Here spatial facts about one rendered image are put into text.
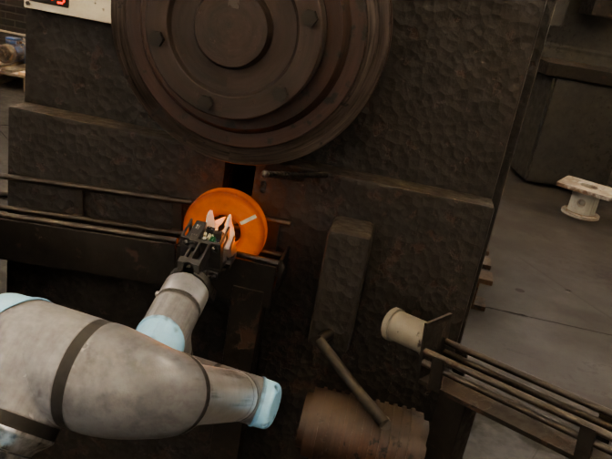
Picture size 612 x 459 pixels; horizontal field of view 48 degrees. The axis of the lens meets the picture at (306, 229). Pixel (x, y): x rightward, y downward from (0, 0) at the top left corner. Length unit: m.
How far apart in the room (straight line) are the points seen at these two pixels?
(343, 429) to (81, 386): 0.61
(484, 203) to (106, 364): 0.81
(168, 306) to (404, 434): 0.46
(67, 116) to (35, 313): 0.75
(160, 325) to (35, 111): 0.60
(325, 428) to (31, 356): 0.62
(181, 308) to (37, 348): 0.37
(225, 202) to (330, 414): 0.42
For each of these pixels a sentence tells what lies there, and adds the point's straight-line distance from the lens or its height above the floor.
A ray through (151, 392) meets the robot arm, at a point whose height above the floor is 0.81.
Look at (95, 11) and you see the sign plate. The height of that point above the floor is 1.08.
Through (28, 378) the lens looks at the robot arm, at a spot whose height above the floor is 0.81.
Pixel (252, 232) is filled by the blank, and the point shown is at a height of 0.75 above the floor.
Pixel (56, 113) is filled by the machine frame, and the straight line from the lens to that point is 1.46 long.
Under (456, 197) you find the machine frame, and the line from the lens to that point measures 1.30.
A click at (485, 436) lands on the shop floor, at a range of 2.23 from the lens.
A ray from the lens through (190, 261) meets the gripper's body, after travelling 1.11.
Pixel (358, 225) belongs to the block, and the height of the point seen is 0.80.
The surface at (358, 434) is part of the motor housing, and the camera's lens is 1.22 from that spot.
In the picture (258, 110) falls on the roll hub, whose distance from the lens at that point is 1.10.
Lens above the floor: 1.22
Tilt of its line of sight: 21 degrees down
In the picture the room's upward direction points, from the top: 10 degrees clockwise
